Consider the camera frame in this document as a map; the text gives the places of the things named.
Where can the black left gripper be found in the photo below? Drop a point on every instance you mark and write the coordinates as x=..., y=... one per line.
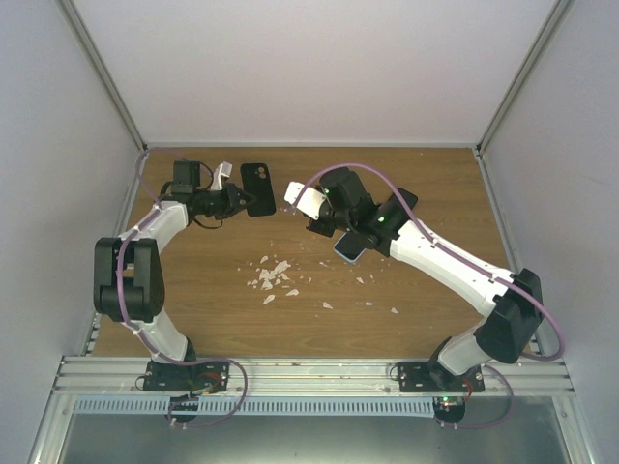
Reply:
x=233, y=194

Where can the black phone case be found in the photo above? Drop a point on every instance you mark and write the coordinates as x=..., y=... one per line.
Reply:
x=257, y=182

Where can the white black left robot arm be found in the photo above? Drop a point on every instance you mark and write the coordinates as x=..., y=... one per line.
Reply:
x=128, y=279

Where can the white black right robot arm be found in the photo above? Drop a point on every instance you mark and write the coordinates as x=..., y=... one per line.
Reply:
x=510, y=304

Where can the phone in black case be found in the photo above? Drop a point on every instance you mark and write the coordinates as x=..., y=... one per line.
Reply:
x=396, y=200

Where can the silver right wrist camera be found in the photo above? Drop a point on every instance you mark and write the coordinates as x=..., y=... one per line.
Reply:
x=308, y=201

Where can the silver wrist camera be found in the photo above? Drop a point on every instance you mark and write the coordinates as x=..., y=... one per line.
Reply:
x=308, y=201
x=220, y=176

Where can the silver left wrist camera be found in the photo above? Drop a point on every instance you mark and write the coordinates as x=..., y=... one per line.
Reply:
x=220, y=176

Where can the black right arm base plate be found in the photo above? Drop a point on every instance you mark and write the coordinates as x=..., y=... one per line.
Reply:
x=426, y=377

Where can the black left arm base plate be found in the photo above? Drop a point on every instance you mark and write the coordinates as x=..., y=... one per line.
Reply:
x=207, y=377

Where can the grey slotted cable duct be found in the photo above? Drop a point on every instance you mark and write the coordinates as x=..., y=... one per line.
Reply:
x=259, y=406

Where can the aluminium front rail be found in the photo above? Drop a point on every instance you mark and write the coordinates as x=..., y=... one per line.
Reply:
x=311, y=377

